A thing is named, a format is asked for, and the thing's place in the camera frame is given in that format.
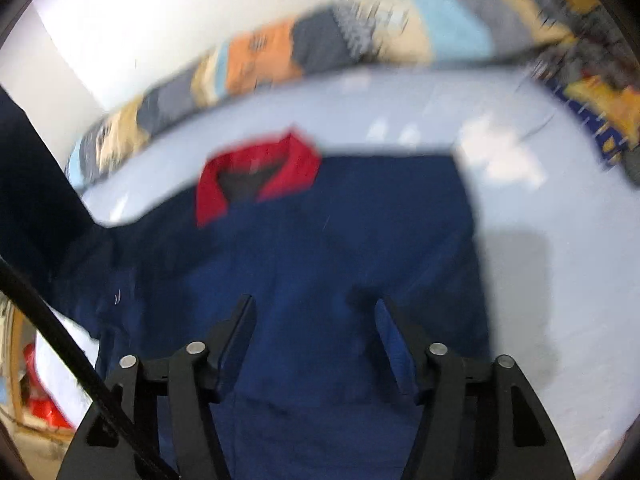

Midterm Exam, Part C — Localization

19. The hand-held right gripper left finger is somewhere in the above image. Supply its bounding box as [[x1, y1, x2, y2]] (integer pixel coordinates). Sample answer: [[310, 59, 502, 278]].
[[56, 294, 258, 480]]

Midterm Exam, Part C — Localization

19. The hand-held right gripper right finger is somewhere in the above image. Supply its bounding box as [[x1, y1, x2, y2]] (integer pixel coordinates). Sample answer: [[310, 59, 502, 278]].
[[375, 296, 576, 480]]

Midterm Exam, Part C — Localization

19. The navy jacket with red collar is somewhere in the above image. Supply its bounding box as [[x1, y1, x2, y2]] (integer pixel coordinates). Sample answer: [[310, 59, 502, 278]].
[[0, 85, 493, 480]]

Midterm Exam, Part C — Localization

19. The light blue bed sheet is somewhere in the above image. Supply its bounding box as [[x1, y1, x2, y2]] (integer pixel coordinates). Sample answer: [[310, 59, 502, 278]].
[[75, 62, 640, 480]]

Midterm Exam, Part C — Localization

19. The red bag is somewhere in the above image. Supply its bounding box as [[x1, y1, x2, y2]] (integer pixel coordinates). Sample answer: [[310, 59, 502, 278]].
[[21, 342, 76, 431]]

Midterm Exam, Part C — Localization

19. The patchwork quilt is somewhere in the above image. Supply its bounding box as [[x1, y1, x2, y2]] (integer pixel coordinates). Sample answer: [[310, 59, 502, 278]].
[[65, 0, 621, 191]]

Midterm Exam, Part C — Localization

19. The yellow blue printed cloth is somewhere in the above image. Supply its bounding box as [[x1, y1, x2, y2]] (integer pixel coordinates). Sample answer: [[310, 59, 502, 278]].
[[545, 67, 640, 186]]

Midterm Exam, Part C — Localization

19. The black cable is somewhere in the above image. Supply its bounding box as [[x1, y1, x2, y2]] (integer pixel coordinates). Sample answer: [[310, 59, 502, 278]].
[[0, 257, 180, 480]]

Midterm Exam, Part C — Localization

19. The wooden frame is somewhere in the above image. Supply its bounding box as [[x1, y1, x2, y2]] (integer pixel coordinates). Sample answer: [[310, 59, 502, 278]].
[[7, 305, 76, 443]]

